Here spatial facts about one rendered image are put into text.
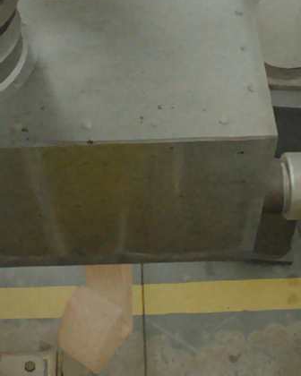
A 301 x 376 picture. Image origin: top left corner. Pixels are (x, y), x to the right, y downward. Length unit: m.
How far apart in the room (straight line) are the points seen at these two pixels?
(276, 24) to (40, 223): 1.08
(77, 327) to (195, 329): 1.40
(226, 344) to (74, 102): 1.62
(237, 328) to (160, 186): 1.60
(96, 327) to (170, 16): 0.27
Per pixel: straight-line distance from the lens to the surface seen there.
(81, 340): 0.62
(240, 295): 2.06
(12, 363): 1.68
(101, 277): 0.79
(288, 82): 1.58
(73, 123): 0.40
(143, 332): 1.99
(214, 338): 1.99
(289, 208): 0.89
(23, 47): 0.44
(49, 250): 0.49
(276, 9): 1.46
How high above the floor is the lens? 1.83
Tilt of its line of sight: 53 degrees down
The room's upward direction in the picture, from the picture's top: 1 degrees counter-clockwise
